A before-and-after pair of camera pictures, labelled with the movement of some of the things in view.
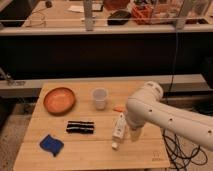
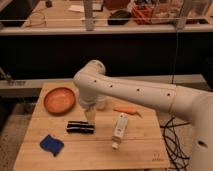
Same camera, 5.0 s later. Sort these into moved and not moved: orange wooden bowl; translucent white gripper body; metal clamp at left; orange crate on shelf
Moved: translucent white gripper body
Not moved: orange wooden bowl; metal clamp at left; orange crate on shelf
